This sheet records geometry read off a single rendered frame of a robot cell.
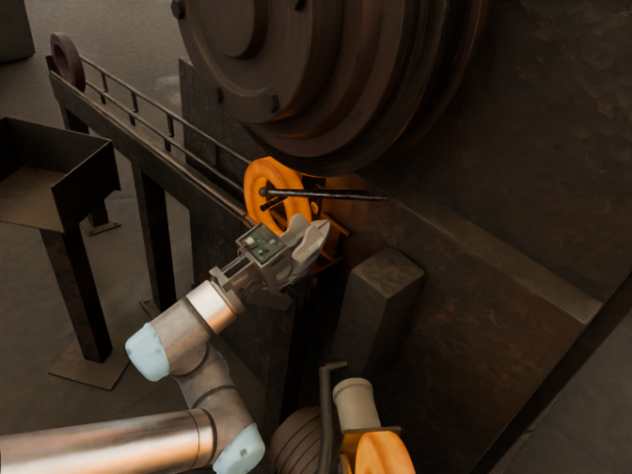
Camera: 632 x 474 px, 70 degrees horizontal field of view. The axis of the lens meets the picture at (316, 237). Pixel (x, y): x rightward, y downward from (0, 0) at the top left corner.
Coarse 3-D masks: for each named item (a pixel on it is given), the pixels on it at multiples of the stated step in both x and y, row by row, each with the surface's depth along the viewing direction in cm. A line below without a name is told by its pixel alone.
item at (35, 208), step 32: (0, 128) 102; (32, 128) 103; (0, 160) 104; (32, 160) 110; (64, 160) 107; (96, 160) 97; (0, 192) 103; (32, 192) 103; (64, 192) 89; (96, 192) 100; (32, 224) 94; (64, 224) 92; (64, 256) 109; (64, 288) 117; (96, 320) 128; (64, 352) 139; (96, 352) 133; (96, 384) 132
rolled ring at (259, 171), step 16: (256, 160) 81; (272, 160) 79; (256, 176) 83; (272, 176) 78; (288, 176) 77; (256, 192) 87; (256, 208) 88; (288, 208) 77; (304, 208) 77; (272, 224) 89; (288, 224) 79
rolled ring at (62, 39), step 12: (60, 36) 137; (60, 48) 145; (72, 48) 137; (60, 60) 148; (72, 60) 137; (60, 72) 149; (72, 72) 139; (84, 72) 141; (72, 84) 143; (84, 84) 143
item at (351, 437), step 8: (344, 432) 56; (352, 432) 56; (360, 432) 56; (368, 432) 56; (392, 432) 57; (344, 440) 57; (352, 440) 57; (344, 448) 58; (352, 448) 58; (352, 456) 59; (336, 464) 60; (352, 464) 60; (336, 472) 61; (352, 472) 62
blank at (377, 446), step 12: (372, 432) 54; (384, 432) 54; (360, 444) 56; (372, 444) 51; (384, 444) 50; (396, 444) 50; (360, 456) 56; (372, 456) 51; (384, 456) 48; (396, 456) 48; (408, 456) 49; (360, 468) 56; (372, 468) 51; (384, 468) 47; (396, 468) 47; (408, 468) 47
